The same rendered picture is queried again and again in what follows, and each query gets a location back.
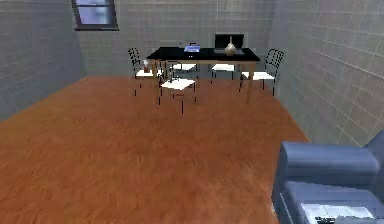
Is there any blue sofa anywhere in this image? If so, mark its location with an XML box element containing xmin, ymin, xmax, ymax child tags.
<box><xmin>271</xmin><ymin>129</ymin><xmax>384</xmax><ymax>224</ymax></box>

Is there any beige round vase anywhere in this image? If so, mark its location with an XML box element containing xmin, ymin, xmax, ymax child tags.
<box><xmin>224</xmin><ymin>35</ymin><xmax>238</xmax><ymax>57</ymax></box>

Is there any black top wooden table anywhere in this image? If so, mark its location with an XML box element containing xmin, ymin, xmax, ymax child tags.
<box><xmin>146</xmin><ymin>46</ymin><xmax>261</xmax><ymax>105</ymax></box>

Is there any grey laptop with black screen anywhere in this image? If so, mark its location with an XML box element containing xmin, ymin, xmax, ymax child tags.
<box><xmin>213</xmin><ymin>32</ymin><xmax>245</xmax><ymax>55</ymax></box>

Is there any black wire chair white seat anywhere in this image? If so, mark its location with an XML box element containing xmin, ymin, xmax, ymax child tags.
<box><xmin>238</xmin><ymin>48</ymin><xmax>285</xmax><ymax>97</ymax></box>
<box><xmin>210</xmin><ymin>63</ymin><xmax>236</xmax><ymax>85</ymax></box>
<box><xmin>157</xmin><ymin>59</ymin><xmax>198</xmax><ymax>115</ymax></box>
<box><xmin>170</xmin><ymin>61</ymin><xmax>200</xmax><ymax>80</ymax></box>
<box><xmin>127</xmin><ymin>47</ymin><xmax>165</xmax><ymax>97</ymax></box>

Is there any white paper with black print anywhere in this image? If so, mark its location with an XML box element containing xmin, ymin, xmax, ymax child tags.
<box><xmin>300</xmin><ymin>202</ymin><xmax>384</xmax><ymax>224</ymax></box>

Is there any dark framed window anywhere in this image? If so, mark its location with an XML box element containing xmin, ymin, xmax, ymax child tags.
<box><xmin>70</xmin><ymin>0</ymin><xmax>120</xmax><ymax>32</ymax></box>

